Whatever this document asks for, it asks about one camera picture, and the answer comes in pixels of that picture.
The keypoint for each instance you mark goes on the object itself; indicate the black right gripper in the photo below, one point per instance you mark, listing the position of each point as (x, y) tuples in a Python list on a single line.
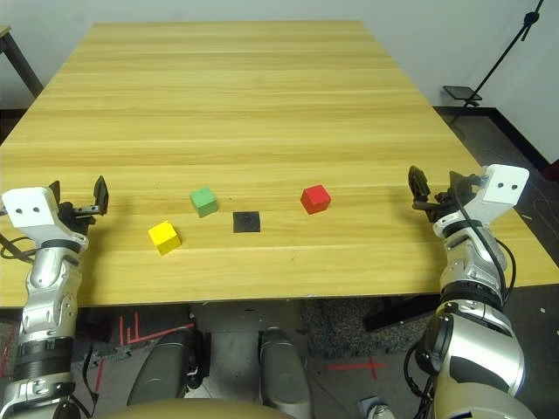
[(450, 207)]

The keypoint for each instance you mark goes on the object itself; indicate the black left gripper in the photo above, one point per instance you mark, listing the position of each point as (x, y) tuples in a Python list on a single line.
[(77, 216)]

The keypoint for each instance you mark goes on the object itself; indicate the yellow wooden block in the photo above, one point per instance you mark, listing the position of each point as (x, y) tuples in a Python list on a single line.
[(163, 238)]

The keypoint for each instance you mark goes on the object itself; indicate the red wooden block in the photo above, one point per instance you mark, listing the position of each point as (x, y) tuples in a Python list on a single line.
[(315, 200)]

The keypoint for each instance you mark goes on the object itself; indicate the green wooden block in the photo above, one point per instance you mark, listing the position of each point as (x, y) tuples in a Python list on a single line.
[(203, 203)]

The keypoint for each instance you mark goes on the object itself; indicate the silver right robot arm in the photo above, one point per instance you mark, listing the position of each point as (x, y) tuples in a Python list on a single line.
[(480, 349)]

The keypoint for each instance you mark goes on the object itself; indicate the black flat stand plate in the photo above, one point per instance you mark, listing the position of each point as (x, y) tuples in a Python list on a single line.
[(460, 92)]

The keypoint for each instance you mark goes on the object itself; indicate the black table foot beam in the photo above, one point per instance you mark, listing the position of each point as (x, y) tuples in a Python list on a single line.
[(393, 316)]

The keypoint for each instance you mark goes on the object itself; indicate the black square marker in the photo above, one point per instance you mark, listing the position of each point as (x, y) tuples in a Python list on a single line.
[(246, 222)]

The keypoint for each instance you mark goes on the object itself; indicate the dark speckled mat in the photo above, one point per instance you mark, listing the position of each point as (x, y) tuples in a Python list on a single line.
[(340, 331)]

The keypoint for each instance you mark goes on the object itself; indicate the black tripod stand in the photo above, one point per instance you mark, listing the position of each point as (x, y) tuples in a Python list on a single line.
[(531, 18)]

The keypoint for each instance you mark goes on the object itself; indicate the grey left robot leg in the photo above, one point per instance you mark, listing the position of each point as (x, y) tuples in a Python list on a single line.
[(161, 371)]

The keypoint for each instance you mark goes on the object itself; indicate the grey robot leg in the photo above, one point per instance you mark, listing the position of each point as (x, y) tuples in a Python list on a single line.
[(279, 371), (161, 371)]

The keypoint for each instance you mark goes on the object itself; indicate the small grey device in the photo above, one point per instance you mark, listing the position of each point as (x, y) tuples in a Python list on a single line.
[(375, 410)]

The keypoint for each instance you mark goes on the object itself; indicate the tan robot torso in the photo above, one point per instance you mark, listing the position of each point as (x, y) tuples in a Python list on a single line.
[(188, 412)]

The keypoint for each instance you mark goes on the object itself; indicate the grey right robot leg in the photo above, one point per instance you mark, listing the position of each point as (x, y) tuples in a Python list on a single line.
[(279, 371)]

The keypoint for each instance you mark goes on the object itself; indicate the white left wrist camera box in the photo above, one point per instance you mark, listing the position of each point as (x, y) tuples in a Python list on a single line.
[(30, 209)]

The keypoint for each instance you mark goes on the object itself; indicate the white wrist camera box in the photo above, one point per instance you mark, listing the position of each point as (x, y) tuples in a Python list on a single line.
[(30, 209), (506, 187)]

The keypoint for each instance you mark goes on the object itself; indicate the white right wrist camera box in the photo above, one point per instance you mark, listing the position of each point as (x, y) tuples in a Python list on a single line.
[(506, 187)]

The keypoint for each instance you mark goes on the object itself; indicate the wooden side table black frame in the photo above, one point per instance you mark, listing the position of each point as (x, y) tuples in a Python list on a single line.
[(19, 59)]

